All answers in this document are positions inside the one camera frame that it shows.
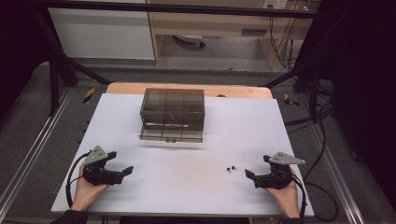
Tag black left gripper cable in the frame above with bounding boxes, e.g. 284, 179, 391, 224
64, 151, 92, 210

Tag black curtain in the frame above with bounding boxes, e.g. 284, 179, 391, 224
0, 0, 54, 125
298, 0, 396, 213

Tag aluminium floor rail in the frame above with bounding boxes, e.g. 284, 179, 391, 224
0, 88, 76, 216
309, 122, 367, 224

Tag white cabinet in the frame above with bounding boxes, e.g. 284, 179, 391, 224
47, 0, 156, 61

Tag white power strip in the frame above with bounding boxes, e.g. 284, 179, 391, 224
262, 0, 290, 10

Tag yellow black floor tape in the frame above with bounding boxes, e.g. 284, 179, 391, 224
283, 92, 301, 108
82, 87, 96, 105

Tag office chair caster base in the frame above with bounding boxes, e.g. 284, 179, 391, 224
173, 34, 207, 49

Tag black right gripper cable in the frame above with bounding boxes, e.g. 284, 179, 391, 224
290, 173, 340, 223

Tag black floor cables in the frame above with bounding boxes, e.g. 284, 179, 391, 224
284, 90, 337, 134

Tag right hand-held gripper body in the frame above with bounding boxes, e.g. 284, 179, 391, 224
253, 151, 306, 190

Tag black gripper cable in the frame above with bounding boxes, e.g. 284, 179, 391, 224
64, 151, 92, 210
290, 173, 340, 223

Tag wooden table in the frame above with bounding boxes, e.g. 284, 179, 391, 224
106, 81, 275, 100

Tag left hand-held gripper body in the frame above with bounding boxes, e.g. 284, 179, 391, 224
81, 145, 125, 187

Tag person's left hand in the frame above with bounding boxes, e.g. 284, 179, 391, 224
70, 164, 110, 213

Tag light wooden desk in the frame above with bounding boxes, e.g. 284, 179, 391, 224
146, 0, 321, 70

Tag person's right hand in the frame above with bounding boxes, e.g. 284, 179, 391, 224
264, 167, 302, 219

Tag black metal frame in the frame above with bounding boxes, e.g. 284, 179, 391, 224
31, 0, 331, 122

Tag white table cover sheet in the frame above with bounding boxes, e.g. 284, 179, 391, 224
50, 92, 316, 218

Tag smoky transparent drawer box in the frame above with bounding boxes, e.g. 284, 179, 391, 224
139, 88, 206, 133

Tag hanging cable bundle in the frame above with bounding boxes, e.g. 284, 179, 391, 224
268, 8, 304, 71

